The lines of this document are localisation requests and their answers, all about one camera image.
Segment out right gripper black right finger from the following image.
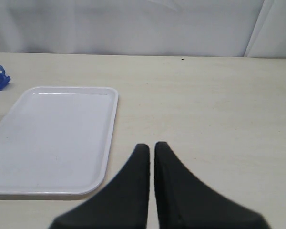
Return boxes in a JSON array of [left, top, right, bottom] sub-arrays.
[[154, 142, 270, 229]]

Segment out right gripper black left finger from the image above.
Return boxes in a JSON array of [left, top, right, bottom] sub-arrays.
[[50, 144, 150, 229]]

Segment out white plastic tray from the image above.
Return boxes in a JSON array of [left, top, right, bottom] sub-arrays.
[[0, 87, 119, 196]]

